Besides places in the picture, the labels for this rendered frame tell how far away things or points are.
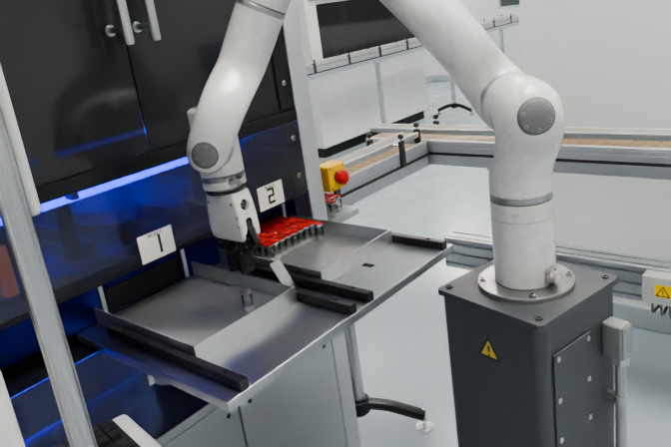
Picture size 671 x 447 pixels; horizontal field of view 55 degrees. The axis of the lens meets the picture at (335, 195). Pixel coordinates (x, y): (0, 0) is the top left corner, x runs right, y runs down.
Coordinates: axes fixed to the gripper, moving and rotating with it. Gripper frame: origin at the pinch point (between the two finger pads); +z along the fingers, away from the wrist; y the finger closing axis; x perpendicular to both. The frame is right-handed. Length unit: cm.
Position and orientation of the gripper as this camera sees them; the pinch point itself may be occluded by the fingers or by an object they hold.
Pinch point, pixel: (241, 261)
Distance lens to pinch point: 130.6
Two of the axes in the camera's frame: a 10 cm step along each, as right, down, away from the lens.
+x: -6.4, 3.1, -7.1
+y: -7.5, -0.7, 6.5
